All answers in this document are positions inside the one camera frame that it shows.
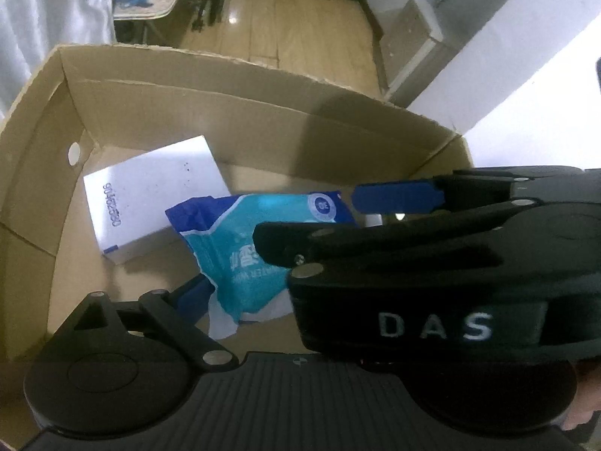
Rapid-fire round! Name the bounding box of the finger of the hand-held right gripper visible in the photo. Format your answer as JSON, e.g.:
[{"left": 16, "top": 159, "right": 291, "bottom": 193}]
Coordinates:
[
  {"left": 352, "top": 175, "right": 533, "bottom": 218},
  {"left": 254, "top": 198, "right": 512, "bottom": 269}
]

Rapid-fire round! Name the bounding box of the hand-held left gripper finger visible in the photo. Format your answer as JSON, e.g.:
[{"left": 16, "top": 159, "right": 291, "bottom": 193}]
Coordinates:
[{"left": 47, "top": 275, "right": 238, "bottom": 375}]

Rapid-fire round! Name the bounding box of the blue teal wipes packet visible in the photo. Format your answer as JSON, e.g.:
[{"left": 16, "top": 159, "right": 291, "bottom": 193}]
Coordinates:
[{"left": 164, "top": 190, "right": 358, "bottom": 341}]

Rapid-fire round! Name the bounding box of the white box with blue print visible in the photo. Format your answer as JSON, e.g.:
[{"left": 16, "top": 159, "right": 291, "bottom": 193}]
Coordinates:
[{"left": 83, "top": 135, "right": 232, "bottom": 265}]

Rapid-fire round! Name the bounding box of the brown cardboard box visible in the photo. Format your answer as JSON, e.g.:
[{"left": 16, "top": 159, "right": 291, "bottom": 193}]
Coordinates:
[{"left": 0, "top": 43, "right": 475, "bottom": 451}]

